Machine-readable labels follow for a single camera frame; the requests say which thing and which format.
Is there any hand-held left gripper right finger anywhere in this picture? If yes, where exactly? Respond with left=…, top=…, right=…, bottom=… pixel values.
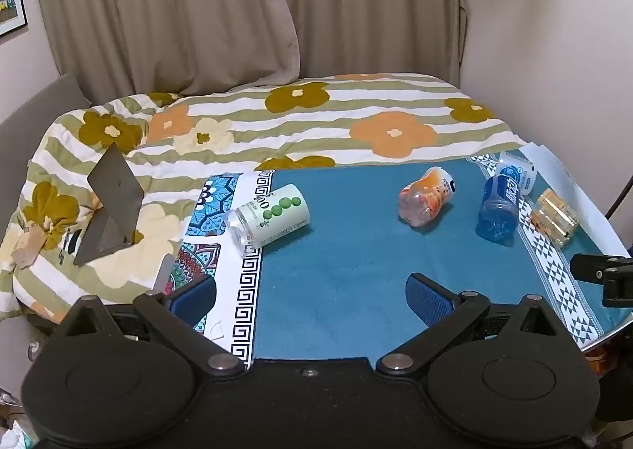
left=376, top=273, right=565, bottom=377

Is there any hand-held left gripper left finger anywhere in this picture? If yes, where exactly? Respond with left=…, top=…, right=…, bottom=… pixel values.
left=63, top=275, right=246, bottom=375

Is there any teal table mat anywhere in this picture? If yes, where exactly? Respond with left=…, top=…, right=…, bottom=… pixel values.
left=250, top=152, right=619, bottom=362

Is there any orange plastic bottle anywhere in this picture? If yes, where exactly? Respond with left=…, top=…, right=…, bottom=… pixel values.
left=398, top=167, right=456, bottom=227

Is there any colourful patterned cloth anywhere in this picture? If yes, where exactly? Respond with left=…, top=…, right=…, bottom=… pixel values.
left=165, top=171, right=276, bottom=364

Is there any white bottle with green dots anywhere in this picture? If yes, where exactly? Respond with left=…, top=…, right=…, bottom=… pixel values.
left=225, top=183, right=311, bottom=258

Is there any blue plastic bottle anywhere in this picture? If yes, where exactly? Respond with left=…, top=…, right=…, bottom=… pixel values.
left=476, top=165, right=526, bottom=246

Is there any white and blue packet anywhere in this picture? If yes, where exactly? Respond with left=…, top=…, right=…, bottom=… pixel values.
left=498, top=151, right=539, bottom=195

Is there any brown paper tag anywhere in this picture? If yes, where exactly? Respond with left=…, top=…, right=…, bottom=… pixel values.
left=11, top=222, right=49, bottom=268

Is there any floral striped blanket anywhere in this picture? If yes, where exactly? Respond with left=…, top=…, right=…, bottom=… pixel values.
left=0, top=73, right=526, bottom=322

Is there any grey sofa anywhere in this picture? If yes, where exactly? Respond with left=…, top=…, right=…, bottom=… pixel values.
left=0, top=72, right=93, bottom=252

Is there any beige curtain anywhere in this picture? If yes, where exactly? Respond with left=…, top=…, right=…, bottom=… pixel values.
left=30, top=0, right=468, bottom=97

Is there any black clamp mount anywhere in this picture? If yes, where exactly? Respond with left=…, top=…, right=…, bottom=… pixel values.
left=570, top=254, right=633, bottom=308

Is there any black cable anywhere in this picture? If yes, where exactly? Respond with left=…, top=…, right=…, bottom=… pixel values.
left=607, top=166, right=633, bottom=223

